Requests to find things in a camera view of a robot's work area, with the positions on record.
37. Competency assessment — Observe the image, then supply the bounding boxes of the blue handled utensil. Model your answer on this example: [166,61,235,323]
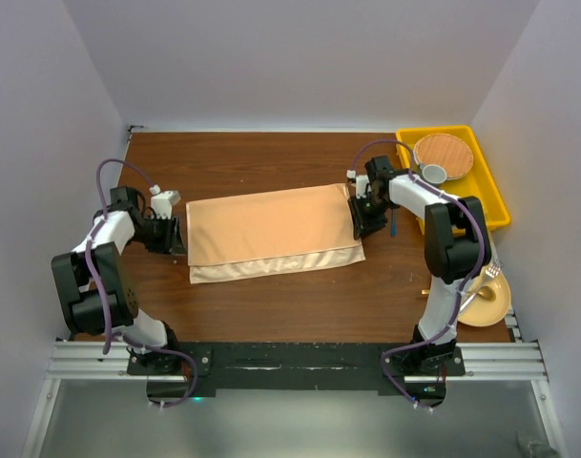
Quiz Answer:
[390,210,397,238]

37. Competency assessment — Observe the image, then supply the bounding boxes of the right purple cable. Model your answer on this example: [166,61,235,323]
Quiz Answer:
[346,138,487,415]

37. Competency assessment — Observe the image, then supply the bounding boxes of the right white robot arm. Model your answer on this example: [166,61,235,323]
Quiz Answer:
[346,156,491,375]

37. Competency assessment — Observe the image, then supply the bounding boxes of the aluminium rail frame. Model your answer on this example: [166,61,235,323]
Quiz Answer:
[20,228,569,458]

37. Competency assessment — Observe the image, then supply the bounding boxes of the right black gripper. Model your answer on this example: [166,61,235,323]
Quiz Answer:
[349,193,394,239]

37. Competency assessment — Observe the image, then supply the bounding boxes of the beige round plate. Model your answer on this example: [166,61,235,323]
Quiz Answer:
[458,274,511,327]

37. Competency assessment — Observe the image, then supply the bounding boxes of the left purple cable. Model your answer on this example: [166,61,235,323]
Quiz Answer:
[82,158,198,409]

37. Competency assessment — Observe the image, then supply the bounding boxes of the gold spoon on plate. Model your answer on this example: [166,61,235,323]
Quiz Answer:
[421,286,496,301]

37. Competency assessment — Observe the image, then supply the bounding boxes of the grey white cup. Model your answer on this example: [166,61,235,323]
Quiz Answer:
[420,164,447,187]

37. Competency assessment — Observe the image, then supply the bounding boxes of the silver fork on plate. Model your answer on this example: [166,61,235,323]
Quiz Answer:
[460,259,504,313]

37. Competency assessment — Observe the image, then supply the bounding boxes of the woven orange round plate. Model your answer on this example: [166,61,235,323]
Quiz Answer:
[414,134,474,180]

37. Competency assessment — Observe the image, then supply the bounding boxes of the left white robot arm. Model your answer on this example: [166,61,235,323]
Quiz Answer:
[51,185,187,374]

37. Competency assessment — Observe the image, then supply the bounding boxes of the peach satin napkin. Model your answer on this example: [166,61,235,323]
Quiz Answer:
[186,184,365,284]

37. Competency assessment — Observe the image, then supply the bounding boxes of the yellow plastic tray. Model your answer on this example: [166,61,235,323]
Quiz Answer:
[396,125,511,231]

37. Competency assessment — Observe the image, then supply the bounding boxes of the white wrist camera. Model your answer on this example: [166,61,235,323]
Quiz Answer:
[346,170,371,200]
[149,184,180,219]

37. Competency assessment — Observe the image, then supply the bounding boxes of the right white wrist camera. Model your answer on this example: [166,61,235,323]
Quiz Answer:
[346,170,371,200]

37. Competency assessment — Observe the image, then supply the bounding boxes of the purple cable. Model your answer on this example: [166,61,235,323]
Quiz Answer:
[82,158,198,409]
[346,138,487,415]

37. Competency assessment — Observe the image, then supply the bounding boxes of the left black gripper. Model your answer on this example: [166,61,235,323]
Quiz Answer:
[129,213,186,256]

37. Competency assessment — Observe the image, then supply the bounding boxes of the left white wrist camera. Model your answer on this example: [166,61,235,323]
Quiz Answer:
[149,184,180,219]

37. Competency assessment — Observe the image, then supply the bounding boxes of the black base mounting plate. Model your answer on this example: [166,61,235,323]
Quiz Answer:
[127,342,466,406]

